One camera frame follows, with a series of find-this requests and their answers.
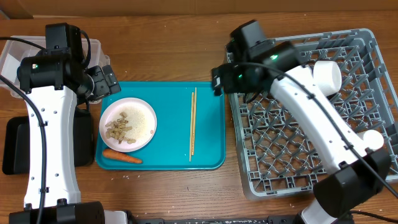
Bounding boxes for wooden chopstick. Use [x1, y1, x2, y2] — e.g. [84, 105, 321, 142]
[191, 87, 197, 156]
[189, 92, 194, 162]

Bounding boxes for white bowl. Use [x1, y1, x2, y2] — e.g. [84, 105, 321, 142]
[313, 61, 342, 96]

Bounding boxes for white cup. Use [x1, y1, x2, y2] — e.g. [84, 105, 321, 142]
[357, 129, 384, 150]

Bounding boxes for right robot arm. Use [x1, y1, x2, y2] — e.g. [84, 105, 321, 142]
[211, 20, 391, 223]

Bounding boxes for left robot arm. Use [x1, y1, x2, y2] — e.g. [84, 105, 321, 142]
[9, 23, 134, 223]

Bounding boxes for grey dishwasher rack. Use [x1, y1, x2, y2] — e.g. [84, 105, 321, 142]
[229, 29, 397, 200]

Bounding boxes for pink plate with food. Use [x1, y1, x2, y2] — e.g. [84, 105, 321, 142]
[99, 98, 157, 152]

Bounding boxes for teal serving tray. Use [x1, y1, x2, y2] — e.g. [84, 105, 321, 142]
[96, 82, 226, 170]

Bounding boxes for orange carrot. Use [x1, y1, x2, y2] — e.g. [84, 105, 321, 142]
[103, 149, 142, 164]

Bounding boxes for clear plastic bin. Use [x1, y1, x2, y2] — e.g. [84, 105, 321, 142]
[0, 35, 110, 99]

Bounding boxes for black plastic tray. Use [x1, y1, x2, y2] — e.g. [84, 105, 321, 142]
[2, 108, 95, 175]

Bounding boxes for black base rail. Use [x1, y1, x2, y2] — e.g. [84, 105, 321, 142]
[127, 214, 302, 224]

